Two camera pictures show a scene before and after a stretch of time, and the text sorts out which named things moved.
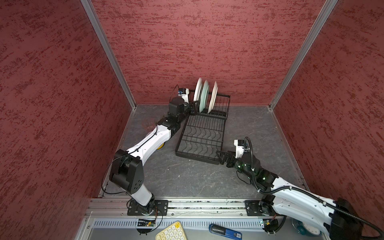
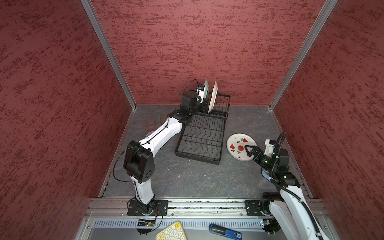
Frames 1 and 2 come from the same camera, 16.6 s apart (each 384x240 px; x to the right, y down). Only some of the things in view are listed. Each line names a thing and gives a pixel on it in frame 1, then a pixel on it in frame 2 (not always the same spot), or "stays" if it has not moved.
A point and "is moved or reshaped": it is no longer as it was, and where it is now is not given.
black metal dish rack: [202, 135] stays
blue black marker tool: [220, 230] stays
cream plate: [213, 97] stays
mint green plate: [204, 96] stays
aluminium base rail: [120, 208] stays
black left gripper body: [188, 110] to [200, 107]
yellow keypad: [174, 231] stays
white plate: [197, 90] is moved or reshaped
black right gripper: [232, 157] to [253, 152]
